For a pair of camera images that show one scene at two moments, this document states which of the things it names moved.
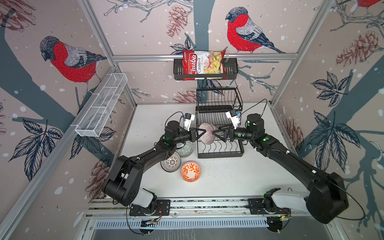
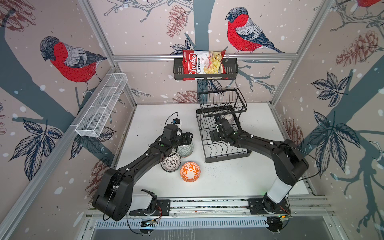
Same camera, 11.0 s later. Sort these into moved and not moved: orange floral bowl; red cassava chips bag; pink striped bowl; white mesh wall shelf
Moved: pink striped bowl
Not moved: orange floral bowl; red cassava chips bag; white mesh wall shelf
